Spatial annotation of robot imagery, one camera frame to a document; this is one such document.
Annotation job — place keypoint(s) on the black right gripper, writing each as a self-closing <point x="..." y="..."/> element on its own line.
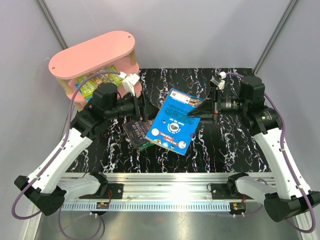
<point x="206" y="109"/>

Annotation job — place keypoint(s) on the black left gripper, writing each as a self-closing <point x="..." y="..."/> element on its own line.
<point x="144" y="109"/>

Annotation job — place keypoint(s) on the dark Tale of Two Cities book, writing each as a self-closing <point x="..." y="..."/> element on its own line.
<point x="137" y="131"/>

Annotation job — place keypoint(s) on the blue back-cover book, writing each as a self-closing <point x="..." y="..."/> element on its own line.
<point x="172" y="128"/>

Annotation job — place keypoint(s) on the green 65-storey treehouse book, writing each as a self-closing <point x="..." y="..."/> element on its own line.
<point x="88" y="88"/>

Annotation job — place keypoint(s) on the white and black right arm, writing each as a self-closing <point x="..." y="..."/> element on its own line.
<point x="291" y="195"/>

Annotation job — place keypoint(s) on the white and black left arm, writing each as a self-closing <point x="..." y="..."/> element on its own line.
<point x="44" y="187"/>

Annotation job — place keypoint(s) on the green bottom book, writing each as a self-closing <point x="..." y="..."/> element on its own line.
<point x="145" y="146"/>

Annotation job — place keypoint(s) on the pink three-tier shelf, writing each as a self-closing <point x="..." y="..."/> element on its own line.
<point x="113" y="48"/>

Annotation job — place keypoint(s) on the right small circuit board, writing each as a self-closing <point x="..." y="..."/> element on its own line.
<point x="238" y="206"/>

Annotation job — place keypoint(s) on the small circuit board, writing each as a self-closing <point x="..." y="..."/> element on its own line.
<point x="102" y="205"/>
<point x="238" y="206"/>

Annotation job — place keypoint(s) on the left small circuit board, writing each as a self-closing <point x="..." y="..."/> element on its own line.
<point x="102" y="205"/>

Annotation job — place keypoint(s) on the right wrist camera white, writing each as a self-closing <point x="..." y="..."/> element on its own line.
<point x="219" y="80"/>

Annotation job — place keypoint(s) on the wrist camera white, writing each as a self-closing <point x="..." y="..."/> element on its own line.
<point x="219" y="80"/>
<point x="128" y="84"/>

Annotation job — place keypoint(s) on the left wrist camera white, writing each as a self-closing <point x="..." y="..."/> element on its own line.
<point x="128" y="84"/>

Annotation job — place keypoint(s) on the aluminium mounting rail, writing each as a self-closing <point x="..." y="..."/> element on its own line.
<point x="162" y="192"/>

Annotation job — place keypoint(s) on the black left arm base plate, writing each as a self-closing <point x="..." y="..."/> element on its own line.
<point x="115" y="191"/>

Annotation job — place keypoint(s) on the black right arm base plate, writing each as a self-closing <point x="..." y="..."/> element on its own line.
<point x="219" y="191"/>

